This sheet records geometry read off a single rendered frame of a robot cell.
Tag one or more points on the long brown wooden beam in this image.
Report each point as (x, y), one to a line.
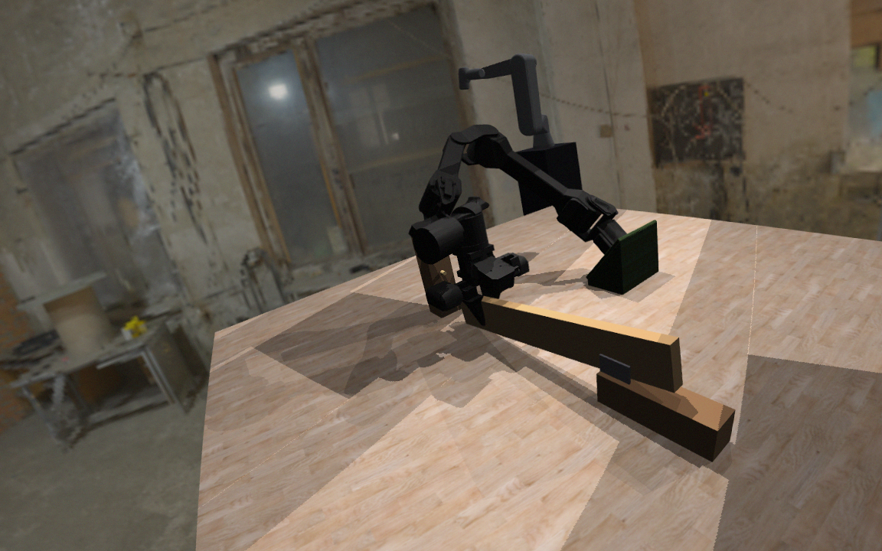
(654, 358)

